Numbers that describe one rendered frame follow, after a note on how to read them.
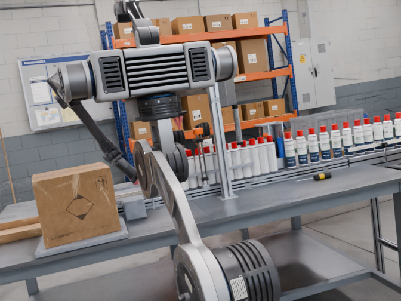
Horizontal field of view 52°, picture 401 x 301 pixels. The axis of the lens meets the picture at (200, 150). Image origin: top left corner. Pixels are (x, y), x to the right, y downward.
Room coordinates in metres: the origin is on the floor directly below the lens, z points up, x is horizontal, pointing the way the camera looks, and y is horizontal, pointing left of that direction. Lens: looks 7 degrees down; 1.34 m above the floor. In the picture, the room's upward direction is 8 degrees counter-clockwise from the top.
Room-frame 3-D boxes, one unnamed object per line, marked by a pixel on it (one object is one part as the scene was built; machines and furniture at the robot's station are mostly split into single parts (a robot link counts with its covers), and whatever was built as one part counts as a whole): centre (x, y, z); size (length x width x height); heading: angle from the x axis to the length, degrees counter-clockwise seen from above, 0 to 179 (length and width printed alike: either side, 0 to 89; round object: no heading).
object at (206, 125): (2.79, -0.04, 1.04); 0.09 x 0.09 x 0.29
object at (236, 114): (2.11, -0.21, 1.18); 0.04 x 0.04 x 0.21
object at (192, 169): (2.14, 0.07, 0.98); 0.05 x 0.05 x 0.20
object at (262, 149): (2.24, -0.34, 0.98); 0.05 x 0.05 x 0.20
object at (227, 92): (2.11, -0.15, 1.38); 0.17 x 0.10 x 0.19; 159
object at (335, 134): (2.36, -0.79, 0.98); 0.05 x 0.05 x 0.20
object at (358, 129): (2.40, -0.94, 0.98); 0.05 x 0.05 x 0.20
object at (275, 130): (2.36, -0.41, 1.01); 0.14 x 0.13 x 0.26; 104
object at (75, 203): (1.71, 0.56, 0.99); 0.30 x 0.24 x 0.27; 111
